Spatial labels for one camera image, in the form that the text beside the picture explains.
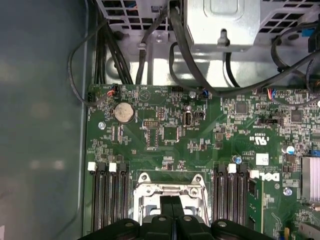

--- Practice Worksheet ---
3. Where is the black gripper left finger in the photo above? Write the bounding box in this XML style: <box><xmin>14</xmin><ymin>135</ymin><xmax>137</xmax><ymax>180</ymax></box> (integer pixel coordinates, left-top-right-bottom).
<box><xmin>79</xmin><ymin>196</ymin><xmax>174</xmax><ymax>240</ymax></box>

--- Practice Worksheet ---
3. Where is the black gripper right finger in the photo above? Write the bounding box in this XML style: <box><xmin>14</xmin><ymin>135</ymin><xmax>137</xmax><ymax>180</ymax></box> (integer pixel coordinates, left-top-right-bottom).
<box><xmin>173</xmin><ymin>196</ymin><xmax>273</xmax><ymax>240</ymax></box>

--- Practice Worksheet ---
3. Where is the metal socket cover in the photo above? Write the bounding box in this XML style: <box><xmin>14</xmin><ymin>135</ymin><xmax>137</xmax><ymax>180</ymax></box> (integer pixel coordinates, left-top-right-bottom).
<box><xmin>134</xmin><ymin>184</ymin><xmax>208</xmax><ymax>226</ymax></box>

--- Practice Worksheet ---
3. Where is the CPU socket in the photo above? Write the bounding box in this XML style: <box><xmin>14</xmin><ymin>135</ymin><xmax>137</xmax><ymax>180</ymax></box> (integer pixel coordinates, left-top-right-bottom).
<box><xmin>133</xmin><ymin>171</ymin><xmax>211</xmax><ymax>226</ymax></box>

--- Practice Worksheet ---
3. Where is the black RAM slot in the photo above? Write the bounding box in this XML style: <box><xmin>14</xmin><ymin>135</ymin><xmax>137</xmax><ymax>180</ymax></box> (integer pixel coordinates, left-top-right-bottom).
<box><xmin>108</xmin><ymin>162</ymin><xmax>121</xmax><ymax>232</ymax></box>
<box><xmin>226</xmin><ymin>163</ymin><xmax>238</xmax><ymax>226</ymax></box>
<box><xmin>87</xmin><ymin>161</ymin><xmax>101</xmax><ymax>232</ymax></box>
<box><xmin>236</xmin><ymin>163</ymin><xmax>250</xmax><ymax>226</ymax></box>
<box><xmin>97</xmin><ymin>162</ymin><xmax>111</xmax><ymax>232</ymax></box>
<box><xmin>216</xmin><ymin>163</ymin><xmax>227</xmax><ymax>226</ymax></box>
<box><xmin>118</xmin><ymin>162</ymin><xmax>131</xmax><ymax>232</ymax></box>

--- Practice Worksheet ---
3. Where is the green RAM stick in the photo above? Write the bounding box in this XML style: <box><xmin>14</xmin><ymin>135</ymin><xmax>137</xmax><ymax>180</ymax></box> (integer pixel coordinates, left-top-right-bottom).
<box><xmin>247</xmin><ymin>171</ymin><xmax>265</xmax><ymax>235</ymax></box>

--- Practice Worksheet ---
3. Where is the green motherboard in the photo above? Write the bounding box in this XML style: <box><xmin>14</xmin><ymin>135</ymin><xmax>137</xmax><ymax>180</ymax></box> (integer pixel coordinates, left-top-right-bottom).
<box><xmin>86</xmin><ymin>83</ymin><xmax>320</xmax><ymax>240</ymax></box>

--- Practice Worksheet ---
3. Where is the round coin battery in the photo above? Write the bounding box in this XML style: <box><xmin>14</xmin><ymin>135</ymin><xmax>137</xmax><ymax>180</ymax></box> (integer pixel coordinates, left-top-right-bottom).
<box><xmin>113</xmin><ymin>101</ymin><xmax>135</xmax><ymax>124</ymax></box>

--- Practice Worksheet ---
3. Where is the silver chipset heatsink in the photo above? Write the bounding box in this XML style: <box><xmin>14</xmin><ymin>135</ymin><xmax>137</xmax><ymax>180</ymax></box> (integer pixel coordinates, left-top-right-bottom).
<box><xmin>300</xmin><ymin>156</ymin><xmax>320</xmax><ymax>204</ymax></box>

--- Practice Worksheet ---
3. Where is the silver drive cage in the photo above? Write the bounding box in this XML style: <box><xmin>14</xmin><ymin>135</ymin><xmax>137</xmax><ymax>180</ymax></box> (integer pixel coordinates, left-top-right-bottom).
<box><xmin>96</xmin><ymin>0</ymin><xmax>320</xmax><ymax>55</ymax></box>

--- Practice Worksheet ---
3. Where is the round black wire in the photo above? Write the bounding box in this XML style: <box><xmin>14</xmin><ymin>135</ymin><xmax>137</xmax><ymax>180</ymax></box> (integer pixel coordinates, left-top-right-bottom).
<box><xmin>136</xmin><ymin>7</ymin><xmax>172</xmax><ymax>86</ymax></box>

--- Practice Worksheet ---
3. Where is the flat black wire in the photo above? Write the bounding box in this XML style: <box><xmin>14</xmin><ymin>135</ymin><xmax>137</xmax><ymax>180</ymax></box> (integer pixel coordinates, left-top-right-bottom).
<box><xmin>168</xmin><ymin>0</ymin><xmax>222</xmax><ymax>97</ymax></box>

